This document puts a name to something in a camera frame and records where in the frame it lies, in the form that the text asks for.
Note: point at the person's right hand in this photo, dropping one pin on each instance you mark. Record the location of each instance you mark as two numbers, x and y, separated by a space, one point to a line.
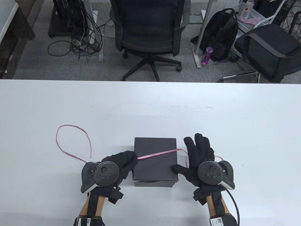
202 150

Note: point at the person's left hand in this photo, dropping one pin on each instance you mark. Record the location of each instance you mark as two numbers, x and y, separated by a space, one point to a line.
127 160

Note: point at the pink bow ribbon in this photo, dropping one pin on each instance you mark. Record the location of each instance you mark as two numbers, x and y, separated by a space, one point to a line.
157 154

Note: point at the black cardboard box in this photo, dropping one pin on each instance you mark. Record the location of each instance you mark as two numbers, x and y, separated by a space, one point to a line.
155 146

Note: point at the person's left forearm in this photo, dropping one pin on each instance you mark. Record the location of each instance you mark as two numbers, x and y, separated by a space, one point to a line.
94 204

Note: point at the person's right forearm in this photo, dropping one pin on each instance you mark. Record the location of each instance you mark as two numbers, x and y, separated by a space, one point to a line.
216 204

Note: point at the grey right hand controller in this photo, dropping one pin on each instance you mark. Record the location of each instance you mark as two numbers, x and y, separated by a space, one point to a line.
210 173

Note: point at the grey hand controller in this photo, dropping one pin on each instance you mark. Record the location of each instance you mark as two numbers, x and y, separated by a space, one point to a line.
105 173
210 173

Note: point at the grey left hand controller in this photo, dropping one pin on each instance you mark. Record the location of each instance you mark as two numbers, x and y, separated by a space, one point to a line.
105 173

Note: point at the black right wrist pack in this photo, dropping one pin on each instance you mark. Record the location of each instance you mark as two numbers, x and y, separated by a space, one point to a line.
221 221

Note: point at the black wrist pack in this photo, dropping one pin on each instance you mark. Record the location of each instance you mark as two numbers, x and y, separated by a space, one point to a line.
87 221
221 221

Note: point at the black left wrist pack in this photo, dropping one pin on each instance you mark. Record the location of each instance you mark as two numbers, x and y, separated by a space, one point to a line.
87 221

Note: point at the purple water bottle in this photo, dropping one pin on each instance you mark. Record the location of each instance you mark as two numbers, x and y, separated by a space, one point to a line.
207 56

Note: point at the black backpack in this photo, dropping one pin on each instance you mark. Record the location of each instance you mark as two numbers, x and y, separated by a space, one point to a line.
218 30

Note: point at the black chair with grey armrest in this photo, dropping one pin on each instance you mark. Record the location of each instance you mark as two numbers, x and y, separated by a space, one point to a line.
270 47

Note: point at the black mesh office chair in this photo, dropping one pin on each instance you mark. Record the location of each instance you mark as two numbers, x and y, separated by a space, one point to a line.
145 23

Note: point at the pink cloth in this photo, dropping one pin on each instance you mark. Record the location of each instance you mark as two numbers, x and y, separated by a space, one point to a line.
250 20

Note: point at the clear plastic bin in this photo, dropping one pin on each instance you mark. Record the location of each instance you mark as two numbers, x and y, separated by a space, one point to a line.
252 16

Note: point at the white power strip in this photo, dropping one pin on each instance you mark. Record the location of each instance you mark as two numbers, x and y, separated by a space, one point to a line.
94 16

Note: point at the clear spray bottle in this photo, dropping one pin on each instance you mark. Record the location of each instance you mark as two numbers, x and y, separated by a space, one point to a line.
248 9

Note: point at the black computer tower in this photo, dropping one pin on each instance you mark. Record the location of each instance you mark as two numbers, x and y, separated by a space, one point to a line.
68 14

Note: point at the white desk with dark sides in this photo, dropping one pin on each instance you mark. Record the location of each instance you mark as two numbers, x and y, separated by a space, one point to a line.
21 26

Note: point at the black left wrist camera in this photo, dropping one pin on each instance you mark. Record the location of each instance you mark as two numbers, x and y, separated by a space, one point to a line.
116 195

